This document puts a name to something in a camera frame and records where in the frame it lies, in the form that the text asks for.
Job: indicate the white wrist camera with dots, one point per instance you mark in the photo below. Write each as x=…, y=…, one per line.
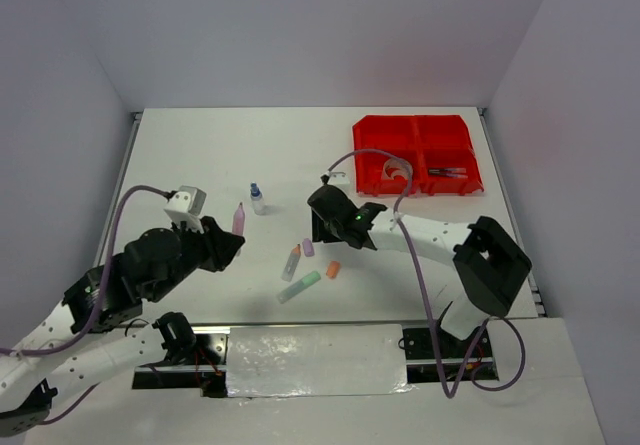
x=184, y=207
x=335, y=178

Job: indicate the orange-tip grey highlighter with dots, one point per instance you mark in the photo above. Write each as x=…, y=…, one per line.
x=291, y=264

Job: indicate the clear blue-cap spray bottle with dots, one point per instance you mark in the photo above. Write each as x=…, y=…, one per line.
x=257, y=199

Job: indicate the orange highlighter cap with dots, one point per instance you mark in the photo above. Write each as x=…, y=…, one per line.
x=333, y=269

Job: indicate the purple highlighter cap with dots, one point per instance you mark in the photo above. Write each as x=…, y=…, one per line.
x=308, y=248

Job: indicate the blue pen with label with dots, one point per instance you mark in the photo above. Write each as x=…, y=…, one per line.
x=447, y=170

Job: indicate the silver foil covered plate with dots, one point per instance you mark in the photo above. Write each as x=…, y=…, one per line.
x=315, y=361

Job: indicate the green highlighter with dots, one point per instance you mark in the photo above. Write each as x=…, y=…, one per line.
x=298, y=287

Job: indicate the dark blue pen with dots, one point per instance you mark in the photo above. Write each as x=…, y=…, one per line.
x=455, y=176

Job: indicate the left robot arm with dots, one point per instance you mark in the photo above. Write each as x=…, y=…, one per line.
x=66, y=353

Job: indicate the large silver tape roll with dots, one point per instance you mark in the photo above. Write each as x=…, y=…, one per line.
x=395, y=169

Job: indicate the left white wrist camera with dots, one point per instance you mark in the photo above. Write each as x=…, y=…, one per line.
x=184, y=207

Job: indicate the pink highlighter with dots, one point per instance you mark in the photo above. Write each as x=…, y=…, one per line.
x=239, y=220

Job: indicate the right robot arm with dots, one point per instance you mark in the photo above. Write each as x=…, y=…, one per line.
x=491, y=266

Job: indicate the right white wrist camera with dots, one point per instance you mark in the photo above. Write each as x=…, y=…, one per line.
x=335, y=178

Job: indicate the red compartment bin tray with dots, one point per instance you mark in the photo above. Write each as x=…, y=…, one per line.
x=425, y=141

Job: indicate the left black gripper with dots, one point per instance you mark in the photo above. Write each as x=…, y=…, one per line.
x=221, y=246

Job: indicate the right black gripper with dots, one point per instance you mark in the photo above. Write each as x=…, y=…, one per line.
x=319, y=232

